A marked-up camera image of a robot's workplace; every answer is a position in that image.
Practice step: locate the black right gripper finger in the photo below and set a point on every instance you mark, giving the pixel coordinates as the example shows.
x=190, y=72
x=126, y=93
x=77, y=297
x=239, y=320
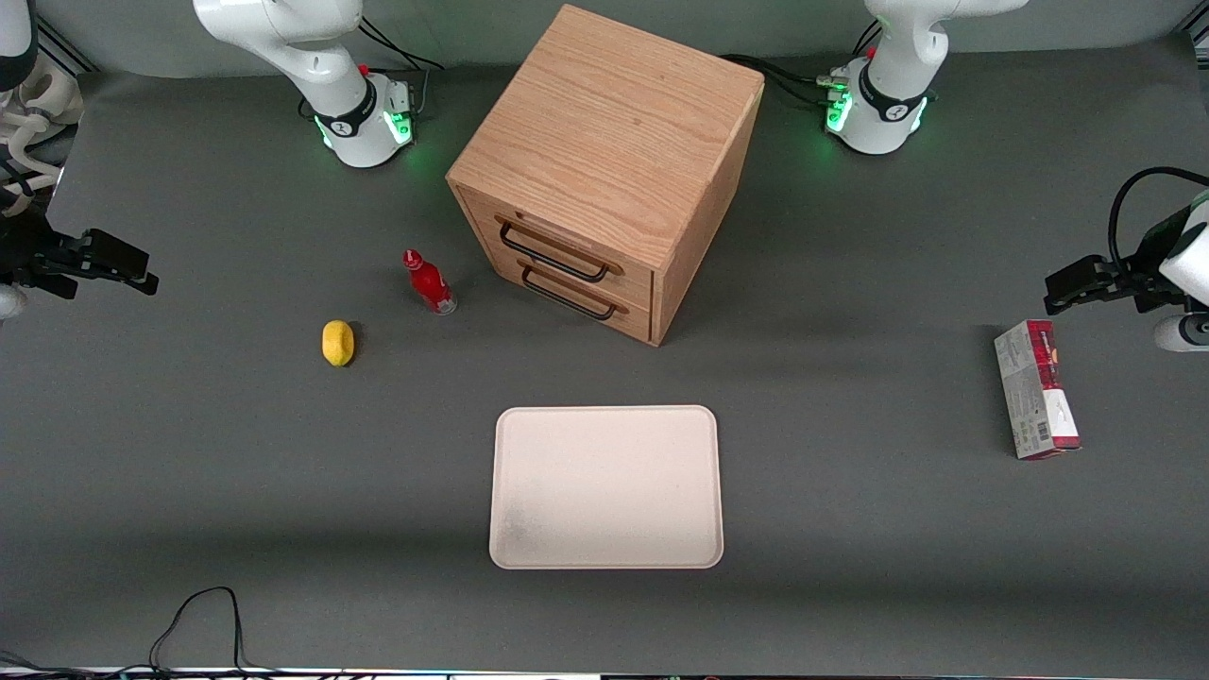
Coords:
x=33, y=253
x=118, y=263

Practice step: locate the aluminium frame rail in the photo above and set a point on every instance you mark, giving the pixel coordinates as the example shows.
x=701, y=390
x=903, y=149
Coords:
x=1200, y=34
x=68, y=47

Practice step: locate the wooden drawer cabinet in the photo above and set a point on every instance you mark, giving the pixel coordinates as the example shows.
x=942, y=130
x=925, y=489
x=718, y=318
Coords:
x=614, y=123

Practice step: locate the red coke bottle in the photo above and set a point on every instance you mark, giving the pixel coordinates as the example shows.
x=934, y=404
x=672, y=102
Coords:
x=430, y=281

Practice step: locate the yellow lemon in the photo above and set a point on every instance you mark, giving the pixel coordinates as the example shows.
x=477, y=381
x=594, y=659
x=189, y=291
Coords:
x=338, y=343

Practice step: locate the beige rectangular tray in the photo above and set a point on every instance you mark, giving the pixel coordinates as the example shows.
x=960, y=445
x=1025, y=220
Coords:
x=604, y=486

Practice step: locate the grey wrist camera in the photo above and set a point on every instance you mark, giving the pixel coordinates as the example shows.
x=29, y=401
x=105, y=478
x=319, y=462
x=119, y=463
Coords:
x=1181, y=333
x=9, y=302

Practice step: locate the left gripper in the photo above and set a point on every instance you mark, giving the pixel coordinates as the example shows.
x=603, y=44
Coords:
x=1130, y=279

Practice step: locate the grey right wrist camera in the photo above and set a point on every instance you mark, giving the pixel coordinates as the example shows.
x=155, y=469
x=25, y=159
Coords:
x=9, y=302

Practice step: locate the red plaid carton box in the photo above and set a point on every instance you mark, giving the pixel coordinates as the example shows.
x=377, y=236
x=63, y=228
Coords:
x=1034, y=387

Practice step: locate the white chair frame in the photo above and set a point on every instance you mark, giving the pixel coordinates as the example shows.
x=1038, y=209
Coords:
x=52, y=94

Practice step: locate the wooden drawer front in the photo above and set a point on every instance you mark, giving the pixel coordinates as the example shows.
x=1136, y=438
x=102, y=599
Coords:
x=567, y=236
x=623, y=316

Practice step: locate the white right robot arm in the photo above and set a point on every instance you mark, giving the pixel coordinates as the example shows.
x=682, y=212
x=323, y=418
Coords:
x=321, y=57

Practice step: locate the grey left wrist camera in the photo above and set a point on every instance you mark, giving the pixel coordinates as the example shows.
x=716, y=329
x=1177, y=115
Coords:
x=1181, y=333

